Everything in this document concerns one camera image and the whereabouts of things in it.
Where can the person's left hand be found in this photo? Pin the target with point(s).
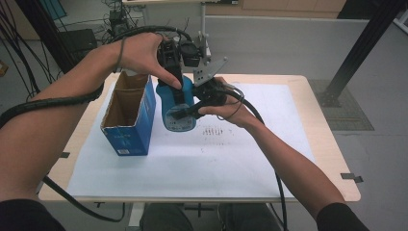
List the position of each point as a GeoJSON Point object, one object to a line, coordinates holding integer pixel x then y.
{"type": "Point", "coordinates": [141, 54]}

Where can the blue plastic bottle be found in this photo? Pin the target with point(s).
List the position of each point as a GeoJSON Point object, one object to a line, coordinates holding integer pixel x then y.
{"type": "Point", "coordinates": [179, 123]}

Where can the grey tape piece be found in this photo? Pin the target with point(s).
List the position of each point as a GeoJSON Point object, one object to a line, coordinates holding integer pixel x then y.
{"type": "Point", "coordinates": [64, 155]}
{"type": "Point", "coordinates": [351, 177]}

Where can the grey partition panel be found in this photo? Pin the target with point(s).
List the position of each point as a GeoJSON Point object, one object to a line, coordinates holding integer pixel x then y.
{"type": "Point", "coordinates": [272, 45]}

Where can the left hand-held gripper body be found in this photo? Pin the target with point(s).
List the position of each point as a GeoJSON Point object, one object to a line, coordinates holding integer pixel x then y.
{"type": "Point", "coordinates": [170, 54]}

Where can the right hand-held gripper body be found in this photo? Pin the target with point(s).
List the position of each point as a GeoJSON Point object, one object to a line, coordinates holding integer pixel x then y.
{"type": "Point", "coordinates": [210, 91]}

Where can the white paper sheet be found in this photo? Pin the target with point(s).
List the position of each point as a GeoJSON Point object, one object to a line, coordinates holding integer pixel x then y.
{"type": "Point", "coordinates": [192, 166]}

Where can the person's right hand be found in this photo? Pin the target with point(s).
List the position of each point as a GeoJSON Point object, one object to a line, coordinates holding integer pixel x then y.
{"type": "Point", "coordinates": [235, 114]}

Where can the wooden cabinet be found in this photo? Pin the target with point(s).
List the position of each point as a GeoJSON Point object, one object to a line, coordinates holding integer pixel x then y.
{"type": "Point", "coordinates": [288, 7]}

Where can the black metal stand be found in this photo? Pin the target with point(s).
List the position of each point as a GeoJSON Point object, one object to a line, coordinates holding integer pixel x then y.
{"type": "Point", "coordinates": [362, 48]}
{"type": "Point", "coordinates": [48, 35]}

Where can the black box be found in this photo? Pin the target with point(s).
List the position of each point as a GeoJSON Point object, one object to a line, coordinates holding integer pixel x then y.
{"type": "Point", "coordinates": [78, 40]}

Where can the blue cardboard box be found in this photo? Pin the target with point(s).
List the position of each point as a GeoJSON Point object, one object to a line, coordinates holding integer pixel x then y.
{"type": "Point", "coordinates": [131, 138]}

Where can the grey floor mat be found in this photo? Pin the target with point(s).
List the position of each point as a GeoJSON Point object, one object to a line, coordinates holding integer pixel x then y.
{"type": "Point", "coordinates": [349, 115]}

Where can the white desk leg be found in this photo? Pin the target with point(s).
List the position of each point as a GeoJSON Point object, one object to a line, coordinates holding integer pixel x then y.
{"type": "Point", "coordinates": [203, 19]}

